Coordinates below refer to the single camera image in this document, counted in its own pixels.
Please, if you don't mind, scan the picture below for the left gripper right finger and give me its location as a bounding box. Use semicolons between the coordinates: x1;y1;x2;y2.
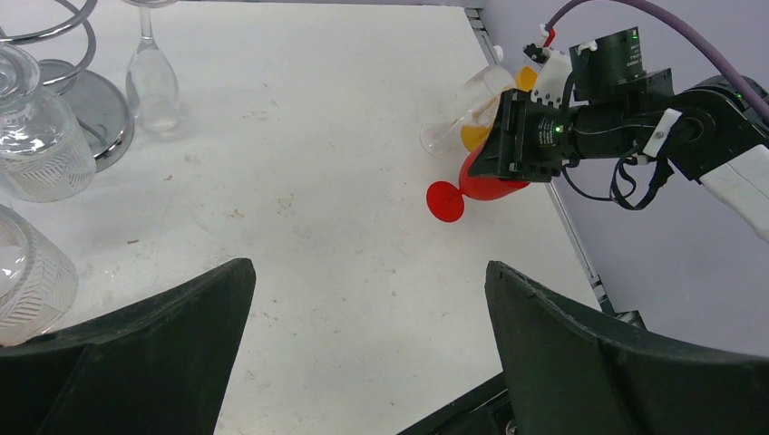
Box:
485;261;768;434

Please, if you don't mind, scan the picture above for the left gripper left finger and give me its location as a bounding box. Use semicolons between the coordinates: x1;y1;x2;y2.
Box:
1;258;257;434

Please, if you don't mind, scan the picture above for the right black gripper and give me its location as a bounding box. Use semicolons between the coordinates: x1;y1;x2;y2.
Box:
468;90;568;183

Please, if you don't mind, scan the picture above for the clear wine glass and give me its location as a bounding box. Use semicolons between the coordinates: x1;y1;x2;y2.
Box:
420;65;491;158

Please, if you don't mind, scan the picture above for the red wine glass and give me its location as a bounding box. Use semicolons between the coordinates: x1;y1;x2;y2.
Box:
425;148;530;223

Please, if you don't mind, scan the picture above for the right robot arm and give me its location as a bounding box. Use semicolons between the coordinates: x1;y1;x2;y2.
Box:
462;28;768;238

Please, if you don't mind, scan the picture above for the clear patterned glass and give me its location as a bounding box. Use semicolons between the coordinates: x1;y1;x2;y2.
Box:
1;43;95;203
1;206;79;347

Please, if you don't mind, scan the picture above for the clear champagne flute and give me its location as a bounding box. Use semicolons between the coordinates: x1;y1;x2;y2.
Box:
126;0;180;133

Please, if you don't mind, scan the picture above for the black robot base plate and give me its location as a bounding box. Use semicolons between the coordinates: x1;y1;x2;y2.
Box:
398;372;518;435

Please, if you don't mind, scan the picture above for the aluminium table rail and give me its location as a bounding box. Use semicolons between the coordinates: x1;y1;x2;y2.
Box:
465;5;647;328

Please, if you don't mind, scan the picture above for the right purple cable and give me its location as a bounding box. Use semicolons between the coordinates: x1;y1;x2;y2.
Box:
543;0;769;124

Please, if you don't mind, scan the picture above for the silver wire glass rack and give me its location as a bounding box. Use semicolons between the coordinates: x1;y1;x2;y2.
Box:
1;0;135;172

